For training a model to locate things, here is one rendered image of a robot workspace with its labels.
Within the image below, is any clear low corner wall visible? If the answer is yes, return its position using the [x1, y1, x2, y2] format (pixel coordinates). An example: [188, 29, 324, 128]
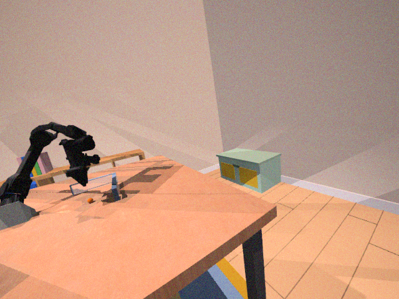
[70, 174, 120, 197]

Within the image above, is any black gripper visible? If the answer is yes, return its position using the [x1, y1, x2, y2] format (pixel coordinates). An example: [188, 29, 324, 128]
[65, 152, 90, 187]

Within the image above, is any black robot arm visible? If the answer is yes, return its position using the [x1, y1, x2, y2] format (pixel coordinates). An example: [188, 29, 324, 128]
[0, 122, 100, 207]

